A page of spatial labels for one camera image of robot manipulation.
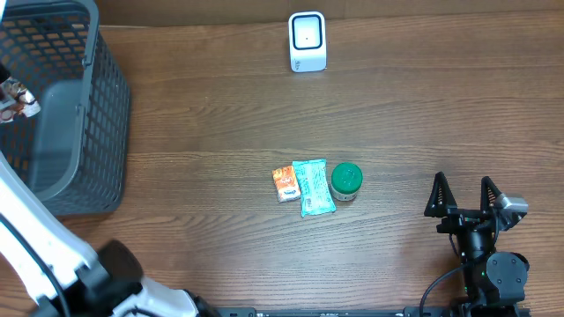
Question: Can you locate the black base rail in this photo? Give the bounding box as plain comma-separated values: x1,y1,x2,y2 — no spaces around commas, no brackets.
216,306,531,317

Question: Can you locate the green lid jar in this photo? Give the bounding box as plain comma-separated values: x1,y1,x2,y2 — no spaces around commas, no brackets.
330,162,363,202

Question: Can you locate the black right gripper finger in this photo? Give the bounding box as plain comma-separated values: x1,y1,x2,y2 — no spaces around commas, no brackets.
424,172,457,217
480,176,502,211

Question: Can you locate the teal snack packet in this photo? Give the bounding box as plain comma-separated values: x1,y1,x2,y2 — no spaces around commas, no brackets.
293,159,336,217

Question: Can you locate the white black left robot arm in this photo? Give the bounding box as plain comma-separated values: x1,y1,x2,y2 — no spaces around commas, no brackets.
1,159,218,317

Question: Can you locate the orange juice carton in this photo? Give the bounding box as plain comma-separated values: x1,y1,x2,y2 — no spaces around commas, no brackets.
272,166,301,203

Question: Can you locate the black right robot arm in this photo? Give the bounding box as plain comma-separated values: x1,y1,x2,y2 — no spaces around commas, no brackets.
417,172,530,316

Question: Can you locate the grey plastic mesh basket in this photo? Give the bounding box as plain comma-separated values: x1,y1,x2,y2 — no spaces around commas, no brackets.
1,0,131,216

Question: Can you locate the red white snack packet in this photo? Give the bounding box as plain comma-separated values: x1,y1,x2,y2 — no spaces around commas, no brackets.
1,77,41,124

